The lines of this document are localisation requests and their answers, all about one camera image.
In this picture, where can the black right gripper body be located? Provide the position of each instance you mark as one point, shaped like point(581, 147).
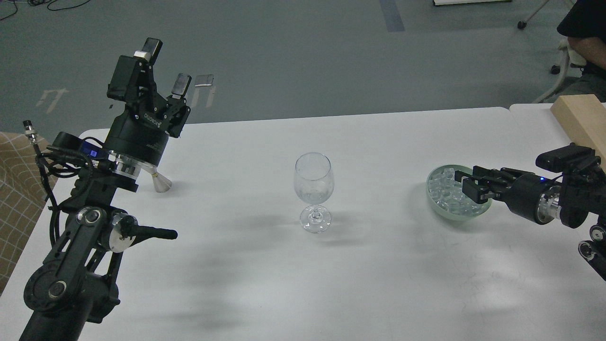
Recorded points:
point(534, 198)

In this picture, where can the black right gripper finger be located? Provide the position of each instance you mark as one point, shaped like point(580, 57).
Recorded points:
point(503, 176)
point(480, 191)

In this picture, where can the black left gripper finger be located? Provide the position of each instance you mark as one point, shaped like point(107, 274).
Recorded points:
point(133, 83)
point(176, 110)

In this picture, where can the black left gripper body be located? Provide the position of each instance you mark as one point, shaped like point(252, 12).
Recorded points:
point(131, 134)

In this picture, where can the steel double jigger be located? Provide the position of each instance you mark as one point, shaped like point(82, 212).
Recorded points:
point(161, 183)

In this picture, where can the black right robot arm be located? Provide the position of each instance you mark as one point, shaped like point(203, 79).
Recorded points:
point(578, 190)

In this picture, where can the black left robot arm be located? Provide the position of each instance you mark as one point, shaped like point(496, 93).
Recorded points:
point(76, 282)

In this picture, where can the green bowl of ice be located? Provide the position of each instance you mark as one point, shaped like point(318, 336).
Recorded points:
point(445, 195)

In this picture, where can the clear wine glass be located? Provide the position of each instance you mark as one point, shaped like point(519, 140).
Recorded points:
point(314, 183)

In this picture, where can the light wooden block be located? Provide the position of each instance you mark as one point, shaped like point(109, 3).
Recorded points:
point(583, 119)

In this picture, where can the beige checkered chair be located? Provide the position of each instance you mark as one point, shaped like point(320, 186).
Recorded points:
point(21, 200)

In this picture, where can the seated person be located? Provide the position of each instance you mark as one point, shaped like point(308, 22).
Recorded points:
point(585, 29)

